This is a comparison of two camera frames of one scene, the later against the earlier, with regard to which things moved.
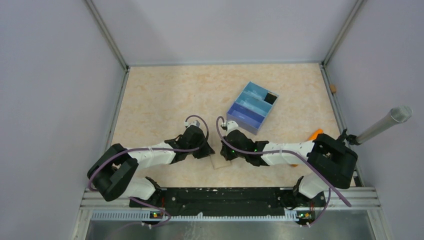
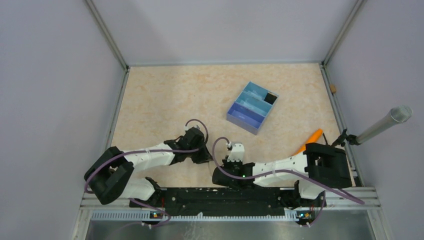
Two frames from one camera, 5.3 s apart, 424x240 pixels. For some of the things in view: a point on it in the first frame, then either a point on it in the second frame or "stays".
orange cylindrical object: (312, 137) stays
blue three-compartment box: (251, 107) stays
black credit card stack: (270, 98) stays
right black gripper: (224, 152) -> (226, 164)
